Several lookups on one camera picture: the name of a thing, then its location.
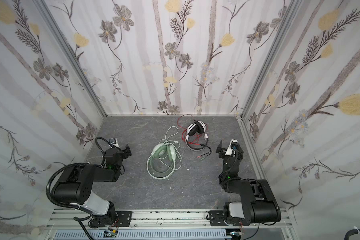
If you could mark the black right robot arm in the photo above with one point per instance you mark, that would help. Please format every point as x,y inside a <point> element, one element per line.
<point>257,204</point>

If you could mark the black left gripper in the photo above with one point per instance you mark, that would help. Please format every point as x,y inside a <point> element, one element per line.
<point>125,151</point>

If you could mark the white black headphones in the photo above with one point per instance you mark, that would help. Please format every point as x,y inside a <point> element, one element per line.
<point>200,128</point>

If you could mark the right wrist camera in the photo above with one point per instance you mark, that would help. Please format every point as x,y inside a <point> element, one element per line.
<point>234,145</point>

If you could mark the mint green headphones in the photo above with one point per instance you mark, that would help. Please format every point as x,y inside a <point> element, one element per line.
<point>167,155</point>

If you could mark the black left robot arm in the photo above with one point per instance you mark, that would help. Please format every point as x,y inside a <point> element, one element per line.
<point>71,187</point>

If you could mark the white slotted cable duct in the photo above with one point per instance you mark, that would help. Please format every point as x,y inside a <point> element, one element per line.
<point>163,234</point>

